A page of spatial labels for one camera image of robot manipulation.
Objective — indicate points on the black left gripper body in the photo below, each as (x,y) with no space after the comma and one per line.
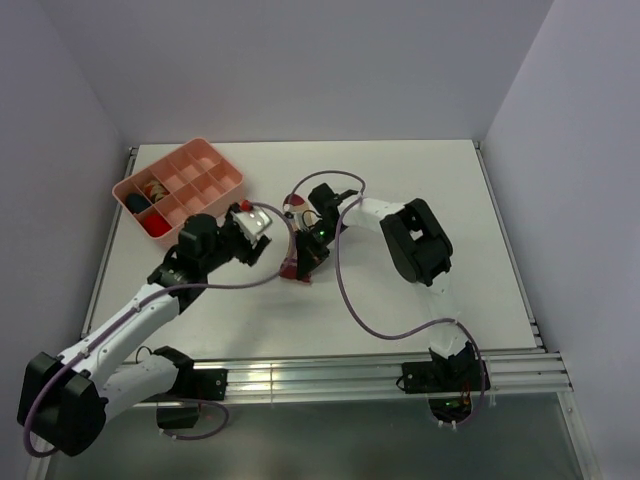
(230,242)

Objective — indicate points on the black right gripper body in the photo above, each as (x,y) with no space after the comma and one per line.
(316,241)

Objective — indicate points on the tan maroon striped sock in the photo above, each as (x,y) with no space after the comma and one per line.
(288,268)

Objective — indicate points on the tan argyle sock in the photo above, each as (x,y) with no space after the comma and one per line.
(154,191)

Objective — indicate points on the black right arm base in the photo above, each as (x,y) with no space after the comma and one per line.
(458,376)

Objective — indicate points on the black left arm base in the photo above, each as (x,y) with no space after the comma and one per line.
(179,410)

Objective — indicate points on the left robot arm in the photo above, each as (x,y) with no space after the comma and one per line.
(67,399)

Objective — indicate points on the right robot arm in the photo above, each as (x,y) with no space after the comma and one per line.
(419,249)

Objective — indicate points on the red rolled sock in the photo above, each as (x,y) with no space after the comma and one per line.
(155,225)

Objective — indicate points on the pink compartment organizer tray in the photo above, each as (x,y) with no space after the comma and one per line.
(199,180)

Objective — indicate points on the dark teal rolled sock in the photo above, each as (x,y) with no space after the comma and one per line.
(137,203)

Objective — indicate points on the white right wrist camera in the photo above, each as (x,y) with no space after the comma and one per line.
(299,219)

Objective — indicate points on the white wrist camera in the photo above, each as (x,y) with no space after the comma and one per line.
(299,219)
(252,223)

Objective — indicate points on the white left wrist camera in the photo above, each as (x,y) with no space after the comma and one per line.
(252,223)

